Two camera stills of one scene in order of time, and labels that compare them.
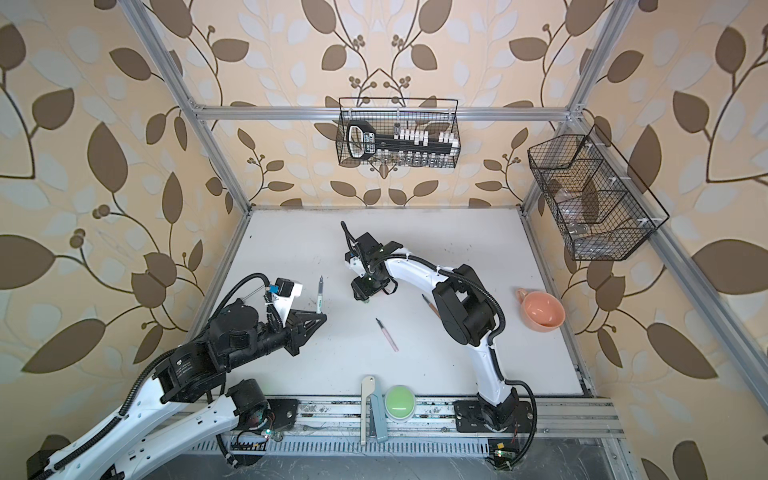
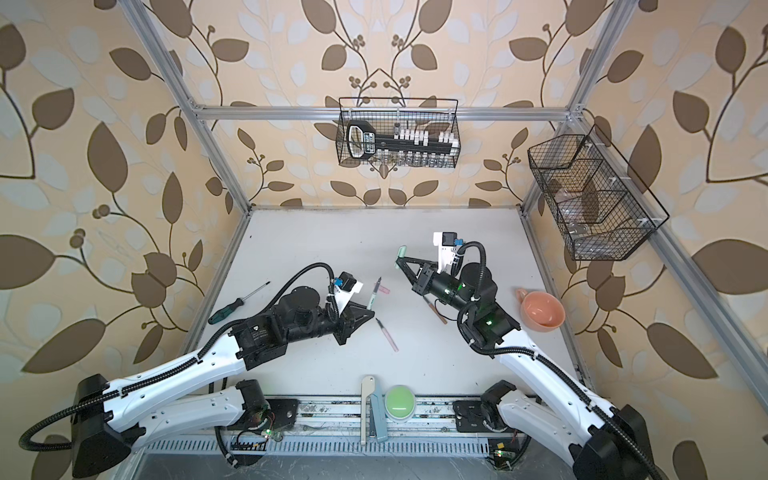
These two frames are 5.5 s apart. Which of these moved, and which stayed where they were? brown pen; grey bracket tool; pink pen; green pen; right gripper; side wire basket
Moved: green pen; right gripper
Stayed: brown pen; pink pen; side wire basket; grey bracket tool
